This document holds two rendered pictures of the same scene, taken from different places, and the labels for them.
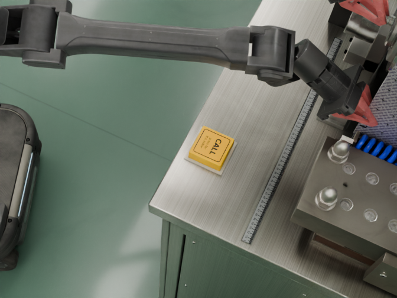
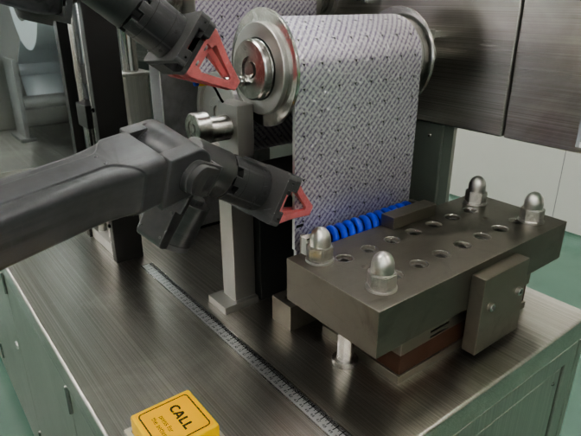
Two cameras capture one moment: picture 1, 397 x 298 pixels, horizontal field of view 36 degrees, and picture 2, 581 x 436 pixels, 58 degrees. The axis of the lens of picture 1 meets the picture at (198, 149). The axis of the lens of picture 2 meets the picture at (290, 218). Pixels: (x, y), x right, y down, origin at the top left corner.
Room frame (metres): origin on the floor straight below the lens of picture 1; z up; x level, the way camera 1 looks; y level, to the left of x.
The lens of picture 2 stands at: (0.24, 0.26, 1.33)
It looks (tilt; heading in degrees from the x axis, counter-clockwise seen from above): 22 degrees down; 304
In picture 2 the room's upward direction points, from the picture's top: straight up
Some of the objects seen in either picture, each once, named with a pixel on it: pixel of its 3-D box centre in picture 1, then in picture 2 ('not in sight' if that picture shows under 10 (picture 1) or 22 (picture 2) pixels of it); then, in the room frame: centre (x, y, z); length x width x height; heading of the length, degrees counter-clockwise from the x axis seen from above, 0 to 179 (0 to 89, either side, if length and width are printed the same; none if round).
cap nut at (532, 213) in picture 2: not in sight; (533, 206); (0.35, -0.53, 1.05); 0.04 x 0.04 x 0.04
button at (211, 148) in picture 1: (211, 148); (175, 428); (0.58, -0.03, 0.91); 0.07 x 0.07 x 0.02; 72
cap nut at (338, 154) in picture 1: (341, 149); (320, 243); (0.54, -0.25, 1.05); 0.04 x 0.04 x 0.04
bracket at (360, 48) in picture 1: (352, 74); (227, 210); (0.71, -0.27, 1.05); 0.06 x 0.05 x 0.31; 72
